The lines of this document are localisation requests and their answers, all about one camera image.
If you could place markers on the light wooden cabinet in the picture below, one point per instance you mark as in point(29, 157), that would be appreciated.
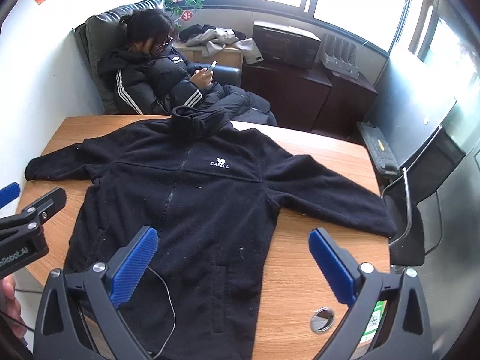
point(225, 58)

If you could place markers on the green potted plant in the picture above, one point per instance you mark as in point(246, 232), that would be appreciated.
point(187, 2)

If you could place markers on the grey file rack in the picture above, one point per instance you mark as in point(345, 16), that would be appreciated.
point(341, 58)

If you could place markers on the black leather sofa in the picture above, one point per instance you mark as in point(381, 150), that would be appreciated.
point(101, 37)

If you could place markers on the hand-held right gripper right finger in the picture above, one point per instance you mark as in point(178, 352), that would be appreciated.
point(332, 266)

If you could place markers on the green white carton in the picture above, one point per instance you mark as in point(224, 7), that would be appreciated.
point(375, 320)

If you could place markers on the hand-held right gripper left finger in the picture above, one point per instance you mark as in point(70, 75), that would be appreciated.
point(134, 266)

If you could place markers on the black box appliance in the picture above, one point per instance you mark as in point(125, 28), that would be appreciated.
point(285, 45)

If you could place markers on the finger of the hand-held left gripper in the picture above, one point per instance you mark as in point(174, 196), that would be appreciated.
point(7, 195)
point(45, 204)

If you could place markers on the grey plastic case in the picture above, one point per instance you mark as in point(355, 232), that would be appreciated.
point(377, 150)

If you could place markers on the black fleece jacket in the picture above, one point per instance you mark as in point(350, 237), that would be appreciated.
point(187, 202)

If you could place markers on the pile of grey black clothes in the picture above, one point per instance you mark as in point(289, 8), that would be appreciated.
point(217, 41)

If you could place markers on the black office chair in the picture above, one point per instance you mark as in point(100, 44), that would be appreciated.
point(420, 202)

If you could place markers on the dark wooden cabinet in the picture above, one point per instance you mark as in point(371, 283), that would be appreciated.
point(285, 93)
point(348, 105)

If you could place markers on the person's left hand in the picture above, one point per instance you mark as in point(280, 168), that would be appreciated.
point(13, 300)

